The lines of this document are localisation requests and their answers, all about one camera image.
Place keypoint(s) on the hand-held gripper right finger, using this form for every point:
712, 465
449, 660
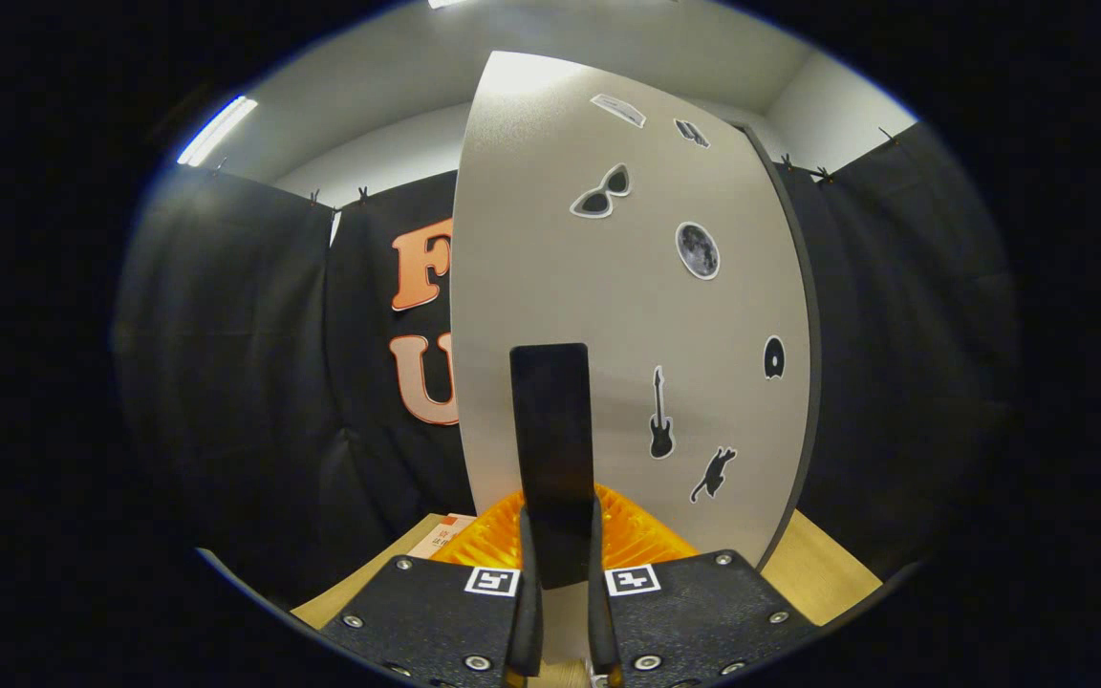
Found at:
694, 621

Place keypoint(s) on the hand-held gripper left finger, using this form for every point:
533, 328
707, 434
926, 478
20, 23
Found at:
436, 621

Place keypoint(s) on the beige shoe cabinet door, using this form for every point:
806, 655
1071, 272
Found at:
560, 239

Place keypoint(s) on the beige hardcover book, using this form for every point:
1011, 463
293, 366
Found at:
441, 537

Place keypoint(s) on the black backdrop cloth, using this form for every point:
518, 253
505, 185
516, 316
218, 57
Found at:
226, 382

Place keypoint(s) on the long ceiling light strip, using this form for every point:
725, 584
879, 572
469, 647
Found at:
216, 131

